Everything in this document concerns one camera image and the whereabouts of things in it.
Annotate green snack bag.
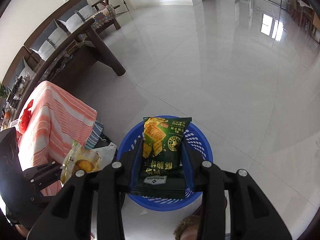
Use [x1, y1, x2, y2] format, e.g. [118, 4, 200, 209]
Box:
[130, 116, 192, 199]

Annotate grey white cushion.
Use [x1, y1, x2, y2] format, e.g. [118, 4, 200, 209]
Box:
[30, 20, 68, 61]
[7, 57, 36, 90]
[58, 0, 97, 33]

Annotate wooden armchair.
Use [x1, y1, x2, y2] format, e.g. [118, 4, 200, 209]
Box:
[92, 0, 121, 34]

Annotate dark wooden coffee table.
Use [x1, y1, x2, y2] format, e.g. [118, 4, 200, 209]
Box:
[3, 19, 126, 120]

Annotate brown shoe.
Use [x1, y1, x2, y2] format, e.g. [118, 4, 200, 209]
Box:
[174, 215, 200, 240]

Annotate orange striped tablecloth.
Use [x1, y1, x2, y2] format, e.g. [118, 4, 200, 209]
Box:
[15, 80, 98, 197]

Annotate striped shopping bag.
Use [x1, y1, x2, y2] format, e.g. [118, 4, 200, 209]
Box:
[84, 120, 104, 150]

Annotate dark wooden sofa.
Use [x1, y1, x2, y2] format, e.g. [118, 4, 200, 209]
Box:
[5, 0, 94, 75]

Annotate red plastic bag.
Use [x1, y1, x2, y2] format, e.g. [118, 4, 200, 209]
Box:
[18, 99, 34, 134]

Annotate yellow snack wrapper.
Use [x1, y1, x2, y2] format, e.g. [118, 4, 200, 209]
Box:
[60, 141, 100, 185]

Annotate blue plastic basket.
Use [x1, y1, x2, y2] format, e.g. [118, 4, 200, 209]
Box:
[117, 115, 213, 212]

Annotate green potted plant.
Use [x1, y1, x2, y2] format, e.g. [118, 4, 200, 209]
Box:
[0, 82, 8, 99]

